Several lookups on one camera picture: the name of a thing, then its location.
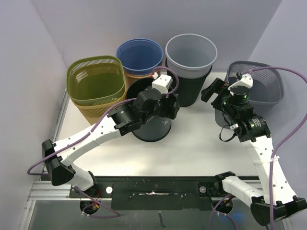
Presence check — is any black ribbed round bin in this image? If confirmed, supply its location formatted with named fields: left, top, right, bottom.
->
left=165, top=59, right=213, bottom=107

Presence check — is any dark navy round bin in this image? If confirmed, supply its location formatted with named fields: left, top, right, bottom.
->
left=126, top=78, right=173, bottom=142

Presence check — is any light grey round bin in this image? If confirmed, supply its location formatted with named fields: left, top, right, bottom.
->
left=165, top=34, right=218, bottom=79

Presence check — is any grey mesh square basket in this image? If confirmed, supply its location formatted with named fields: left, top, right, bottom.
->
left=224, top=61, right=284, bottom=117

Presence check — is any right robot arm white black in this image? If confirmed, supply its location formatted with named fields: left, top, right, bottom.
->
left=201, top=74, right=307, bottom=226

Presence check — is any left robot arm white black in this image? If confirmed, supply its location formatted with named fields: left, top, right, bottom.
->
left=42, top=87, right=179, bottom=197

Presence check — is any tan round bin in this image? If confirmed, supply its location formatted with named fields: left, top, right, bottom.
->
left=124, top=71, right=152, bottom=91

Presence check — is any blue round bin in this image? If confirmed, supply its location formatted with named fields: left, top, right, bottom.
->
left=116, top=38, right=164, bottom=75

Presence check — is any tan mesh square basket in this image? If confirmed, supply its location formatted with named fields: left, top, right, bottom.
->
left=72, top=88, right=127, bottom=125

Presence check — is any green mesh square basket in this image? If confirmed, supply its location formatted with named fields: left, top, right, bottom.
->
left=66, top=55, right=126, bottom=106

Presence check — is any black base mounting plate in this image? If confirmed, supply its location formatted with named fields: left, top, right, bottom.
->
left=69, top=176, right=240, bottom=212

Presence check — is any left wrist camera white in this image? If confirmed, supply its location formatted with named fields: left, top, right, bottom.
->
left=152, top=72, right=173, bottom=94

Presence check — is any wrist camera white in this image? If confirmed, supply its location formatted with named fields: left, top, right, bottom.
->
left=152, top=72, right=173, bottom=94
left=228, top=74, right=253, bottom=92

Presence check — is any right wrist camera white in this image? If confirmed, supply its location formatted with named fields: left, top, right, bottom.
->
left=228, top=74, right=253, bottom=92

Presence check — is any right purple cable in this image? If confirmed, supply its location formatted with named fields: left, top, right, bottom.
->
left=209, top=66, right=307, bottom=230

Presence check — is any purple cable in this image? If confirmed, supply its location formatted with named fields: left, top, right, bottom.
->
left=26, top=67, right=179, bottom=219
left=209, top=66, right=307, bottom=230

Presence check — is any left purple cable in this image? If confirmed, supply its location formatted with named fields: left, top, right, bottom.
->
left=26, top=67, right=179, bottom=219

